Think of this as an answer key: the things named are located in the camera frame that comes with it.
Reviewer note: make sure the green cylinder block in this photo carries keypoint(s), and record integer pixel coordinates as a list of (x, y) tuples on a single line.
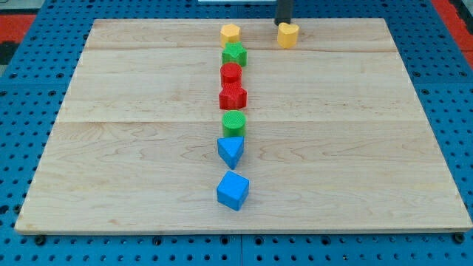
[(234, 124)]

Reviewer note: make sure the red cylinder block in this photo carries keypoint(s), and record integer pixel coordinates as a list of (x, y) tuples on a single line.
[(230, 73)]

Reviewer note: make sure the green star block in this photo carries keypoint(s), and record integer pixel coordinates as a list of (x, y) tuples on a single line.
[(234, 53)]

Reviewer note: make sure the blue triangle block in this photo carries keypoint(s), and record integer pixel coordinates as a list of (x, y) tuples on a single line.
[(230, 149)]

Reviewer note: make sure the red star block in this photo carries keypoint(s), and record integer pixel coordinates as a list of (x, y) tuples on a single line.
[(233, 96)]

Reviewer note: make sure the yellow heart block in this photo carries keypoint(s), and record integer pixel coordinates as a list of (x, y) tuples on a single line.
[(287, 35)]

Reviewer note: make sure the blue cube block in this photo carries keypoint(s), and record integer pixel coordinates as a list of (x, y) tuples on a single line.
[(233, 190)]

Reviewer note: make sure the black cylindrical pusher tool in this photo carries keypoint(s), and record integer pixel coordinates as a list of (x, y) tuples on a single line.
[(283, 12)]

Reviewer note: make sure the wooden board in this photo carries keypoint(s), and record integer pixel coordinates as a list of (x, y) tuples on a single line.
[(337, 140)]

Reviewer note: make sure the yellow hexagon block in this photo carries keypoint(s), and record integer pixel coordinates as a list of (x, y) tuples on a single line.
[(229, 33)]

